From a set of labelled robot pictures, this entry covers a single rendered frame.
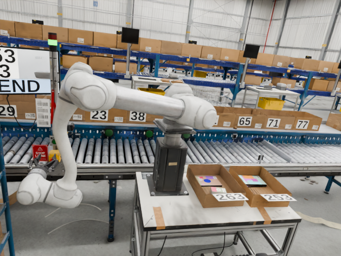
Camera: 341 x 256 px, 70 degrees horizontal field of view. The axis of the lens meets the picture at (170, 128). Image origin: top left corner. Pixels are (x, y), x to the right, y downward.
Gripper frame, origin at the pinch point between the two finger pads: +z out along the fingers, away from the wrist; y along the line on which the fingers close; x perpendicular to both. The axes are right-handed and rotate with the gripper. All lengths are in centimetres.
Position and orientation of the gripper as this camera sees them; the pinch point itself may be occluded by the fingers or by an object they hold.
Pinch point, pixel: (46, 157)
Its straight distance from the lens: 167.3
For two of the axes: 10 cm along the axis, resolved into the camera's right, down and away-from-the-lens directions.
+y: -9.7, -0.3, -2.5
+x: -1.2, 9.4, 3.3
